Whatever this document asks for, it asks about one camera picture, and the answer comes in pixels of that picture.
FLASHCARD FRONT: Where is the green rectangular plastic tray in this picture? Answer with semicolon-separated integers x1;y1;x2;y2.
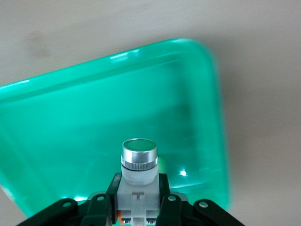
0;37;233;218

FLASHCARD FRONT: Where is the green push button switch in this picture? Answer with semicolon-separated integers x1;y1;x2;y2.
116;137;163;226

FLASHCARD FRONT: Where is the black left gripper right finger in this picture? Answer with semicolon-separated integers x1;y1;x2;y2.
156;174;183;226

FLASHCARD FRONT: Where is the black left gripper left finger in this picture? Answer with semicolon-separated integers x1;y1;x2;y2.
81;173;122;226

